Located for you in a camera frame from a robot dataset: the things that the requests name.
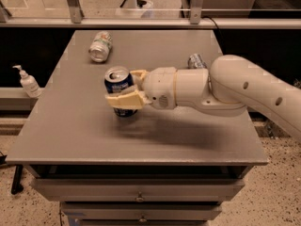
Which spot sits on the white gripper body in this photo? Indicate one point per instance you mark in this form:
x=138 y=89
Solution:
x=159 y=87

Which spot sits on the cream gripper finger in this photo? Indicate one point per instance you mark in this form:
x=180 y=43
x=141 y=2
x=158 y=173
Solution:
x=135 y=99
x=139 y=76

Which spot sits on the blue pepsi can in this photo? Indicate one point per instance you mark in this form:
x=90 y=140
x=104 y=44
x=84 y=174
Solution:
x=117 y=79

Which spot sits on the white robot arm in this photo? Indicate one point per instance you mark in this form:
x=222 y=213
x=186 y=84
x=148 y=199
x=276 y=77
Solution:
x=227 y=88

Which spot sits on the silver blue soda can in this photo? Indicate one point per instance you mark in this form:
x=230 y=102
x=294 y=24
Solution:
x=195 y=61

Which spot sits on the white stand base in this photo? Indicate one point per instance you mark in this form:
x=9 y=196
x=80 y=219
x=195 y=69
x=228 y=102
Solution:
x=135 y=9

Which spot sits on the grey drawer cabinet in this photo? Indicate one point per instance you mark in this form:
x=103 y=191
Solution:
x=72 y=133

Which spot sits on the white pump dispenser bottle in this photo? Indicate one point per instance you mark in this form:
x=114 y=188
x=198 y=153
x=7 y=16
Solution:
x=29 y=83

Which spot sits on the upper grey drawer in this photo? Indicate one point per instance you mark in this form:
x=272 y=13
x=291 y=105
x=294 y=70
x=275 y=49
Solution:
x=138 y=190

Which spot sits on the grey drawer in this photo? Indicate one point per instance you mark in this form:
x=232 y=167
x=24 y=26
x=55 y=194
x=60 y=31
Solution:
x=141 y=211
x=138 y=190

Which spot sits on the lower grey drawer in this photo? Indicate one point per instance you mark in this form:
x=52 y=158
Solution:
x=141 y=211

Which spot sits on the black metal leg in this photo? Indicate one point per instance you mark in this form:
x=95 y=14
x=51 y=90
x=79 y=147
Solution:
x=16 y=183

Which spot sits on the left metal frame post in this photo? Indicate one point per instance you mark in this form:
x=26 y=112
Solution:
x=76 y=13

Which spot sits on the metal frame post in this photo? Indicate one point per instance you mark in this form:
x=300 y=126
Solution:
x=76 y=13
x=195 y=11

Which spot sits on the right metal frame post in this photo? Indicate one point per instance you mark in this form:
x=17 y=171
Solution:
x=195 y=11

